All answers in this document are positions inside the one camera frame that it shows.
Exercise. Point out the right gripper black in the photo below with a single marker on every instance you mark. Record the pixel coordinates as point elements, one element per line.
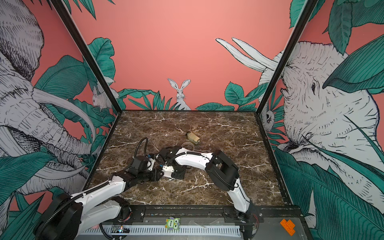
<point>178,177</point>

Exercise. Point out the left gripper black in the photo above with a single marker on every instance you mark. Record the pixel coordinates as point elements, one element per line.
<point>155,176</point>

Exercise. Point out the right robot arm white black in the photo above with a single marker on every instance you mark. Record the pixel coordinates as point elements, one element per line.
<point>219,167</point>

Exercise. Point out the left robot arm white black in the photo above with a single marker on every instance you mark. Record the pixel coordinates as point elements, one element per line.
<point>70,215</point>

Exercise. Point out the white tape roll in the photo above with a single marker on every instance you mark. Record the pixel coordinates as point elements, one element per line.
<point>188,145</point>

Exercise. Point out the spice jar black lid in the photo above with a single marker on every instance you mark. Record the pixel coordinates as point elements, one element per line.
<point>193,138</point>

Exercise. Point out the small circuit board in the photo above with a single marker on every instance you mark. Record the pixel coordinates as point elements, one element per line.
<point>120,229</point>

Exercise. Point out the orange plastic blocks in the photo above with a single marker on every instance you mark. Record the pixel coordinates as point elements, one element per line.
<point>289,226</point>

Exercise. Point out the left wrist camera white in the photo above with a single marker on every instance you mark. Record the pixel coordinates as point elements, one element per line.
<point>151,162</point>

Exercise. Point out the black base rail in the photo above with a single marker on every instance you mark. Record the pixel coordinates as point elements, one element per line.
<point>229,213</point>

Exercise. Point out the white slotted cable duct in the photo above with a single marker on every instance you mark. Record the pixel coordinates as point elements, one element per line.
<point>194,230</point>

